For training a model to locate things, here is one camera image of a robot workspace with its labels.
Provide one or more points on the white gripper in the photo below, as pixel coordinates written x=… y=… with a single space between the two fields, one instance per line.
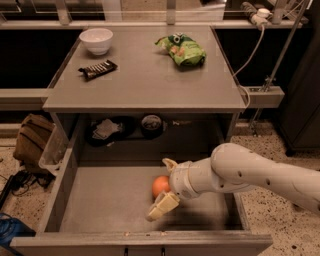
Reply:
x=180 y=179

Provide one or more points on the orange fruit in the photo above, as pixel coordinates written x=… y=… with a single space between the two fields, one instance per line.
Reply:
x=161 y=183

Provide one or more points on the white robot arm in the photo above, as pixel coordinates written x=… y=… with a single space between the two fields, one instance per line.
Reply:
x=232 y=168

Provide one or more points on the open grey top drawer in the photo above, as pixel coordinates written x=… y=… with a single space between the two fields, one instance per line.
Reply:
x=101 y=196

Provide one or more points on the grey cabinet counter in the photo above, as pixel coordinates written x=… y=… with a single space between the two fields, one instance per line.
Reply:
x=147 y=80

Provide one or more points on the black bag with papers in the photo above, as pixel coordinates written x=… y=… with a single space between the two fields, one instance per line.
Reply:
x=109 y=130

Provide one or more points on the clear plastic bin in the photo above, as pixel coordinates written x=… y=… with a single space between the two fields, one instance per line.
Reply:
x=53 y=154

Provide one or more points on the green chip bag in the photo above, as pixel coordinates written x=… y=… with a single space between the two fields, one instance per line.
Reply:
x=182 y=49

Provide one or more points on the dark chocolate bar wrapper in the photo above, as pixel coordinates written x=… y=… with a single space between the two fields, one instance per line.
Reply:
x=97 y=70

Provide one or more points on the metal tripod pole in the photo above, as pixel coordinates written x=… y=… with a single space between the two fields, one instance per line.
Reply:
x=264 y=89

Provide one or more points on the brown backpack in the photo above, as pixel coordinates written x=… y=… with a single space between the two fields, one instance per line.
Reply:
x=32 y=139

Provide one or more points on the white ceramic bowl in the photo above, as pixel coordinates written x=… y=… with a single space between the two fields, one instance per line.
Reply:
x=97 y=40

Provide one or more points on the blue object on floor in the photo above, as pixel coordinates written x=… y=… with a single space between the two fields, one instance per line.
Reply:
x=10 y=228

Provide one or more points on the white power strip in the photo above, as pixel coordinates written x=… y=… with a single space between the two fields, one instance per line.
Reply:
x=258 y=17

